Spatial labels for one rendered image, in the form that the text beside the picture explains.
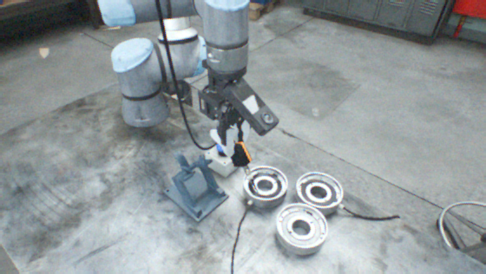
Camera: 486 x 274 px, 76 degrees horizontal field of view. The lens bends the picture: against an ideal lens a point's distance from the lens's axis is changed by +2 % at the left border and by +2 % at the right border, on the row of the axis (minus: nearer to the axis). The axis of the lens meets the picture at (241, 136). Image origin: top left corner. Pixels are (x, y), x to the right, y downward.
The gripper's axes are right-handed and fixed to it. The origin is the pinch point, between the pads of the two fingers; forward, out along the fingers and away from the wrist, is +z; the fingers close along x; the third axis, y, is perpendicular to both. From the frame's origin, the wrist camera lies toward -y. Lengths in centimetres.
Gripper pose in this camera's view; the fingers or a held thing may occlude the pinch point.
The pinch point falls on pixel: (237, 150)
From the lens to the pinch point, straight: 67.4
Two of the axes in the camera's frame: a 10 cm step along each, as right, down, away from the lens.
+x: -6.8, 4.8, -5.6
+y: -7.4, -4.4, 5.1
